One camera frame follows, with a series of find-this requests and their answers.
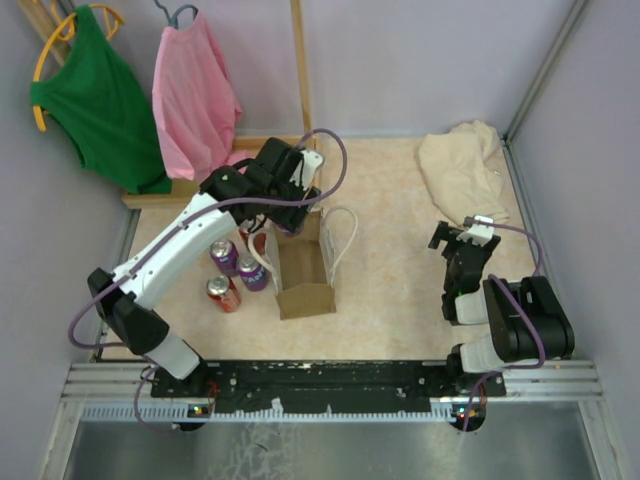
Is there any aluminium rail frame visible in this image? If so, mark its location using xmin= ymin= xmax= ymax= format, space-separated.
xmin=63 ymin=360 xmax=604 ymax=402

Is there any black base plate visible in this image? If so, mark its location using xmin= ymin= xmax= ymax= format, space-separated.
xmin=151 ymin=360 xmax=480 ymax=414

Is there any green tank top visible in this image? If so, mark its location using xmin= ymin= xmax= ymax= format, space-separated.
xmin=30 ymin=5 xmax=172 ymax=194

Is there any purple soda can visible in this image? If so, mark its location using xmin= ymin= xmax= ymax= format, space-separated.
xmin=209 ymin=238 xmax=238 ymax=277

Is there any cream folded cloth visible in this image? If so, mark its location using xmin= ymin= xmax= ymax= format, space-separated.
xmin=417 ymin=120 xmax=509 ymax=225

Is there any canvas bag with white handles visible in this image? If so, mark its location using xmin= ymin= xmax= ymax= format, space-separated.
xmin=247 ymin=205 xmax=359 ymax=320

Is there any white cable duct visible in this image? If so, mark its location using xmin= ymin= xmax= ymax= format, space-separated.
xmin=80 ymin=399 xmax=464 ymax=424

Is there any pink shirt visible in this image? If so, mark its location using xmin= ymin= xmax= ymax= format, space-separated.
xmin=152 ymin=13 xmax=245 ymax=182

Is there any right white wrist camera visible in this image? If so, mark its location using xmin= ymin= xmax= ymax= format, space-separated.
xmin=457 ymin=215 xmax=495 ymax=247

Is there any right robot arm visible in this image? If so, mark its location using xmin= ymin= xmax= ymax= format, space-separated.
xmin=428 ymin=215 xmax=575 ymax=396

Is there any yellow clothes hanger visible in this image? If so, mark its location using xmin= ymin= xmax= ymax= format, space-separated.
xmin=32 ymin=3 xmax=125 ymax=132

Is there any grey clothes hanger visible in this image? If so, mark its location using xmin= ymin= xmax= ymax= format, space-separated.
xmin=153 ymin=0 xmax=199 ymax=30

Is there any red soda can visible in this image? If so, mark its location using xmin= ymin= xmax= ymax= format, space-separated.
xmin=238 ymin=227 xmax=267 ymax=255

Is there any metal corner post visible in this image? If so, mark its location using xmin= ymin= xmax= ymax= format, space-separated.
xmin=502 ymin=0 xmax=590 ymax=146

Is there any wooden clothes rack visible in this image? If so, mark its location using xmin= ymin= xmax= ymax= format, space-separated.
xmin=17 ymin=1 xmax=312 ymax=210

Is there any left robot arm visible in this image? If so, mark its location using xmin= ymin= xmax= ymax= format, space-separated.
xmin=88 ymin=137 xmax=324 ymax=397

